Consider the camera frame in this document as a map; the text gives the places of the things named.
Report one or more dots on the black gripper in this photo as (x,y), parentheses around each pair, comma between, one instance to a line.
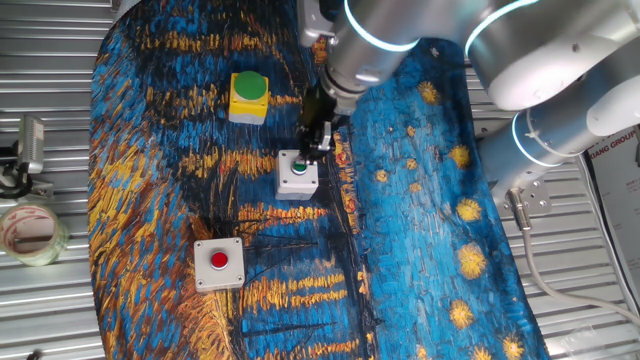
(315,112)

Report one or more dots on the grey box small green button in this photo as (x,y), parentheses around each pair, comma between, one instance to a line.
(287,185)

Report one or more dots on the yellow box green mushroom button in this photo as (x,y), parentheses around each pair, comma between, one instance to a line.
(250,85)

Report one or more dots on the grey box red button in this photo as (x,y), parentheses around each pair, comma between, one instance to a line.
(230,250)

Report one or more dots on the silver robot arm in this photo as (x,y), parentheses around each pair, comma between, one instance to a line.
(550,50)

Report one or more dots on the starry night painted cloth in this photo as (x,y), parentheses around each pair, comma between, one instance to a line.
(400,225)

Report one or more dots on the clear tape roll red print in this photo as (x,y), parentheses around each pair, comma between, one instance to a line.
(55,252)

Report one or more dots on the white printed poster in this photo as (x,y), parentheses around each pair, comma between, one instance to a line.
(620,200)

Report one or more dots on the small black knob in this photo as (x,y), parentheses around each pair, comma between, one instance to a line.
(34,356)

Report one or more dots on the small silver metal bracket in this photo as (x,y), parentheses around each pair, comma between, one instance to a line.
(326,137)

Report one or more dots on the silver wrist mounting bracket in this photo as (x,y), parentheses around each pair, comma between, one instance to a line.
(312,22)

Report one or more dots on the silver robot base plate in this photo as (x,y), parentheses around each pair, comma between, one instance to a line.
(540,200)

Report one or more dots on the silver camera on stand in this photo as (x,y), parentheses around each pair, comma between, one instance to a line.
(31,145)

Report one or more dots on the metal camera stand clamp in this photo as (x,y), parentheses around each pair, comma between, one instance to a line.
(15,187)

